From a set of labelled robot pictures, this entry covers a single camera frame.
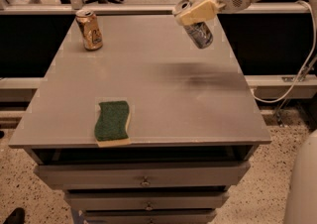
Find grey drawer cabinet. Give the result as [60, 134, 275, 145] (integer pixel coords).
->
[8, 14, 272, 224]

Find top grey drawer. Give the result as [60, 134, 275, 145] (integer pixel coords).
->
[35, 162, 250, 190]

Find silver blue redbull can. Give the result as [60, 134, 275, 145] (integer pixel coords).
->
[172, 0, 213, 49]

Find black shoe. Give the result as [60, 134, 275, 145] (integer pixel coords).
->
[3, 207, 25, 224]

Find grey drawer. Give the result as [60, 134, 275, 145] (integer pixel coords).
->
[84, 209, 216, 224]
[35, 162, 250, 190]
[65, 191, 229, 211]

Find bottom grey drawer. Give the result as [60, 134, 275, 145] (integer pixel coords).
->
[84, 209, 216, 224]

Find white cable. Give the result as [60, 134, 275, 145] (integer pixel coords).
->
[251, 0, 317, 105]

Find green yellow sponge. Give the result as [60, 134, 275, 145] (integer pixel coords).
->
[94, 100, 131, 148]

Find gold soda can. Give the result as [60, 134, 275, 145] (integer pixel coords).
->
[75, 9, 103, 51]

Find middle grey drawer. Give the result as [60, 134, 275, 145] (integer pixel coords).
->
[65, 191, 229, 211]

